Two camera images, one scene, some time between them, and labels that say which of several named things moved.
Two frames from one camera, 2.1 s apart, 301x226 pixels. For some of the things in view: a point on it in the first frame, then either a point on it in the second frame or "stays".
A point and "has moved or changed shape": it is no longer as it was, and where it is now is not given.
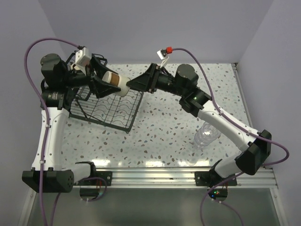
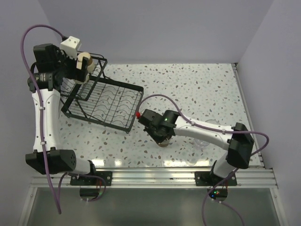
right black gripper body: x=151 y=85 to x=158 y=137
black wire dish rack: x=113 y=109 stays
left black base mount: x=106 y=175 stays
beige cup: x=118 y=81 to x=164 y=143
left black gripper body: x=91 y=73 to x=71 y=71
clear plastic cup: x=209 y=133 has moved or changed shape
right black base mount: x=204 y=178 stays
